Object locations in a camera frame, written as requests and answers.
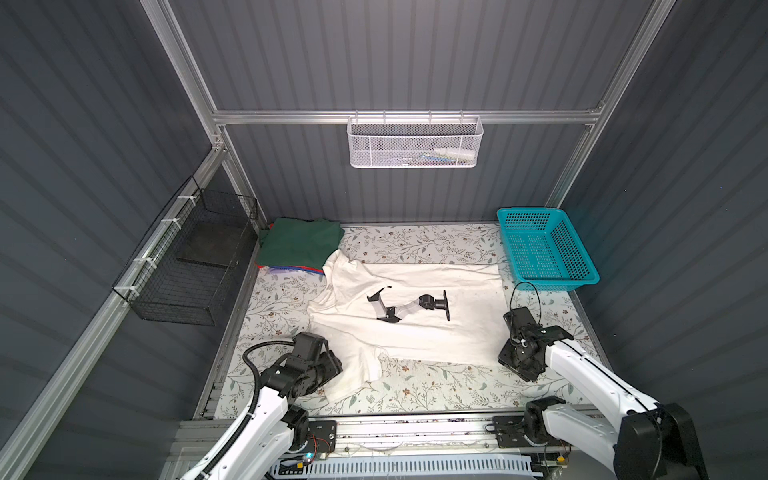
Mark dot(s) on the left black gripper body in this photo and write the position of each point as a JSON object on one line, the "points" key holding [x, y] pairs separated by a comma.
{"points": [[326, 368]]}

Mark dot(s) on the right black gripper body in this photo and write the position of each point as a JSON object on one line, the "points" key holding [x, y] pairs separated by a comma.
{"points": [[511, 357]]}

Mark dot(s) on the white t shirt with print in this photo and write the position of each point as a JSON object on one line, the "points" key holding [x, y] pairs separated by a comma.
{"points": [[444, 313]]}

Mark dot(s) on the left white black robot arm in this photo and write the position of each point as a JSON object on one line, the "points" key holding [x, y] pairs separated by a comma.
{"points": [[271, 424]]}

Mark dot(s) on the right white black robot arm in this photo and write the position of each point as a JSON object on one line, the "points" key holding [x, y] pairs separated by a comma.
{"points": [[637, 437]]}

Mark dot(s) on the floral table cloth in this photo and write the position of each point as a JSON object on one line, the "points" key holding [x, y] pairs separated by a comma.
{"points": [[278, 304]]}

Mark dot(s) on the teal plastic basket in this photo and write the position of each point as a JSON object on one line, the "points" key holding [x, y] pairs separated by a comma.
{"points": [[544, 249]]}

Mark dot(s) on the folded green t shirt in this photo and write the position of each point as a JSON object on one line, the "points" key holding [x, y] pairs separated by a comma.
{"points": [[298, 244]]}

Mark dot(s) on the white bottle in basket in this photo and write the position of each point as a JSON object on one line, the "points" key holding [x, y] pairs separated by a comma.
{"points": [[456, 154]]}

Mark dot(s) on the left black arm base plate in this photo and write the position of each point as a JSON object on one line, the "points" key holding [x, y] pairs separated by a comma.
{"points": [[317, 437]]}

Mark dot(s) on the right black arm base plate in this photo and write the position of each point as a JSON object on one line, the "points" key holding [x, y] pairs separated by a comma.
{"points": [[510, 429]]}

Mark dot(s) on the white slotted cable duct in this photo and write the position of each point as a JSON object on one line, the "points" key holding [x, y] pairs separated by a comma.
{"points": [[410, 466]]}

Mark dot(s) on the black wire mesh basket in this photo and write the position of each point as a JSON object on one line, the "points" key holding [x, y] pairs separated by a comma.
{"points": [[194, 268]]}

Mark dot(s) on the white wire mesh basket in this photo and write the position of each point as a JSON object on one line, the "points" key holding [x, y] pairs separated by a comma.
{"points": [[407, 143]]}

